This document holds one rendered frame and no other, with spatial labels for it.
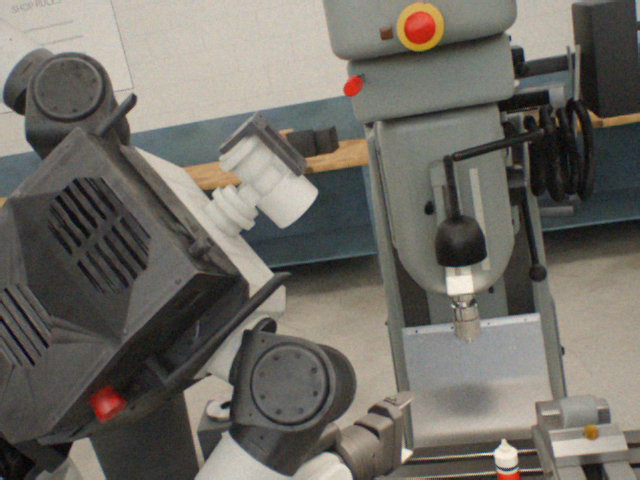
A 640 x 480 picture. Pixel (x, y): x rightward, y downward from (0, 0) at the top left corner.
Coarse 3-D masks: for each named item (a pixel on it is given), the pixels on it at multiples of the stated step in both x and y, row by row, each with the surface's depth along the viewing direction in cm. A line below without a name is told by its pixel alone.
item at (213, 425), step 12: (228, 396) 150; (216, 408) 146; (228, 408) 148; (204, 420) 145; (216, 420) 143; (204, 432) 142; (216, 432) 142; (204, 444) 142; (216, 444) 142; (204, 456) 143
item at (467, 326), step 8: (456, 312) 130; (472, 312) 129; (456, 320) 131; (464, 320) 130; (472, 320) 130; (456, 328) 131; (464, 328) 130; (472, 328) 130; (480, 328) 131; (456, 336) 132; (464, 336) 131; (472, 336) 130
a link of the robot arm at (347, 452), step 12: (324, 432) 106; (336, 432) 108; (324, 444) 105; (336, 444) 107; (348, 444) 108; (312, 456) 106; (324, 456) 105; (336, 456) 105; (348, 456) 107; (360, 456) 108; (300, 468) 103; (312, 468) 102; (348, 468) 106; (360, 468) 107
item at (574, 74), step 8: (568, 48) 140; (576, 48) 137; (568, 56) 140; (576, 56) 137; (568, 64) 141; (576, 64) 138; (576, 72) 139; (576, 80) 139; (576, 88) 140; (576, 96) 141; (576, 120) 144
